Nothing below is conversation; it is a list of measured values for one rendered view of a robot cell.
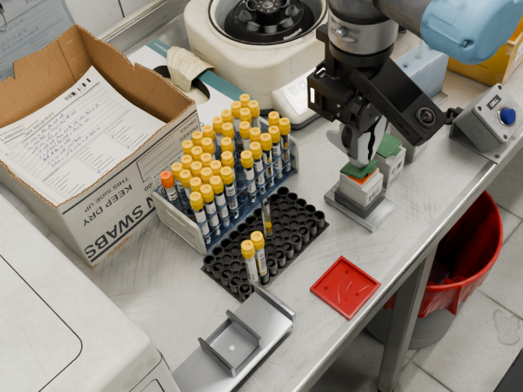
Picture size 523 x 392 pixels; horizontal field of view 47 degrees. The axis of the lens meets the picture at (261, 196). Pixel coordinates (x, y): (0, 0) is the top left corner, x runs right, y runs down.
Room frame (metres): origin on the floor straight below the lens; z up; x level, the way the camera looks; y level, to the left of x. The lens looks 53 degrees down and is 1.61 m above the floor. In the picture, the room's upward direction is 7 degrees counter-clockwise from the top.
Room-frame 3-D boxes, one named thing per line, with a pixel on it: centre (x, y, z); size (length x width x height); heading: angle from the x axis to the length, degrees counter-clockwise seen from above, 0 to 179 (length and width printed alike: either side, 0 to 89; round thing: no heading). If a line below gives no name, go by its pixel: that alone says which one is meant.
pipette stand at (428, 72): (0.70, -0.27, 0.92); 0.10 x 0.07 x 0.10; 123
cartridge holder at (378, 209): (0.51, -0.14, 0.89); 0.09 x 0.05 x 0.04; 41
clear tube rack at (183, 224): (0.56, 0.05, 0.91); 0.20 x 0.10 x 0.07; 131
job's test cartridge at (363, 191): (0.51, -0.14, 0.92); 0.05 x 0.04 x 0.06; 41
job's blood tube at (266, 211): (0.47, 0.00, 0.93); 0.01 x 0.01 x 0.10
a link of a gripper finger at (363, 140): (0.52, -0.12, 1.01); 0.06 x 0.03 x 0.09; 41
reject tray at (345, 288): (0.38, -0.10, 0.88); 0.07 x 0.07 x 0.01; 41
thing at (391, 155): (0.57, -0.19, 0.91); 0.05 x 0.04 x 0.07; 41
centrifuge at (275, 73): (0.84, -0.06, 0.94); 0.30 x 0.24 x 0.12; 32
